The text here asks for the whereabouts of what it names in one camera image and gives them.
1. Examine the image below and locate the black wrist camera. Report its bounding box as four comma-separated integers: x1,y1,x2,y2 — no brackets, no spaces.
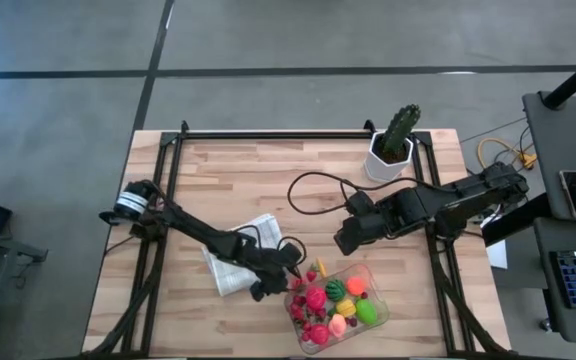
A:
343,191,377,217
275,241,306,266

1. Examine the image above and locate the white checked dish towel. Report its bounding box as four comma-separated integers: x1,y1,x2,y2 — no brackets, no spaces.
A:
201,213,285,297

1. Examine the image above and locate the yellow cable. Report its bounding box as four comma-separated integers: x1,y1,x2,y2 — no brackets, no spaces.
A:
476,137,539,177

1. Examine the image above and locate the grey desk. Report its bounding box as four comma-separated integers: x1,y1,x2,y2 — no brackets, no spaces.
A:
521,89,576,222
532,217,576,347

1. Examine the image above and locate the green toy fruit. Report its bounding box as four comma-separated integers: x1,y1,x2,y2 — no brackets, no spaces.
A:
355,298,379,326

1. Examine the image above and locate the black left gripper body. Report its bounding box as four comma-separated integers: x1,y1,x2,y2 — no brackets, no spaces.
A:
240,247,287,302

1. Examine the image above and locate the black desk beam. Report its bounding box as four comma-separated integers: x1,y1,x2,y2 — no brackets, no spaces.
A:
480,192,554,249

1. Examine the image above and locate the green cactus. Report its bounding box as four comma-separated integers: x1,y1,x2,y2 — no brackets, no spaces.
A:
380,103,422,159

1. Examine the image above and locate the black pole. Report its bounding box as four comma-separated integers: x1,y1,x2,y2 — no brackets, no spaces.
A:
541,46,576,111

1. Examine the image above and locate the black left camera cable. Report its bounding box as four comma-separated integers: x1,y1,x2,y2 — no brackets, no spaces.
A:
237,224,309,262

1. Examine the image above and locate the white paper sheet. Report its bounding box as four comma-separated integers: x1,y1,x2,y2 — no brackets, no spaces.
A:
485,239,510,270

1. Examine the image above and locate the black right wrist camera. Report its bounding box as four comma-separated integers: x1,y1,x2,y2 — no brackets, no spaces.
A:
343,191,377,217

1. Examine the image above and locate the black right camera cable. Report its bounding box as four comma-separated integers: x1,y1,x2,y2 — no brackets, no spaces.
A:
286,171,419,216

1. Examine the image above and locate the yellow toy pineapple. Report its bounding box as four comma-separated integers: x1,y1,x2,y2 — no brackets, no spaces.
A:
335,298,358,320

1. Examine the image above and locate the black aluminium table frame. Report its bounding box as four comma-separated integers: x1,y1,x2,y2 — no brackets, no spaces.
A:
81,119,513,360

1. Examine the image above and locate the white plant pot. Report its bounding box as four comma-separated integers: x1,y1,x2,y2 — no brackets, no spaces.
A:
364,130,415,184

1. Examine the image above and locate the orange toy fruit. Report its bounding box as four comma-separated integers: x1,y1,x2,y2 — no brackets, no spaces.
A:
345,275,367,297

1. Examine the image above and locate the smooth red toy fruit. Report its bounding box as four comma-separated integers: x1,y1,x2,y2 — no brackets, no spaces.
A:
309,323,331,346

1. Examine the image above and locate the clear plastic tupperware container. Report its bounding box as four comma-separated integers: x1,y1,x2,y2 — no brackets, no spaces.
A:
282,263,391,356

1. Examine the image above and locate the black camera cable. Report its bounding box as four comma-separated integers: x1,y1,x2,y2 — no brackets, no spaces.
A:
286,171,419,216
237,224,309,262

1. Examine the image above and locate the pink toy peach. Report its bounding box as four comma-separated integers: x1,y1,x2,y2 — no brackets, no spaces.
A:
327,313,348,339

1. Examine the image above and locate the green toy watermelon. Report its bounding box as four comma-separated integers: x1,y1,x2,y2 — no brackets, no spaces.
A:
324,278,347,303

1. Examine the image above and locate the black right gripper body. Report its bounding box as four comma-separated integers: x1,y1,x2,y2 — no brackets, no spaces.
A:
357,199,404,242

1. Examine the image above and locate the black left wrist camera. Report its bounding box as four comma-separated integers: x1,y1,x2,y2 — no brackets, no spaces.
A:
275,241,306,266

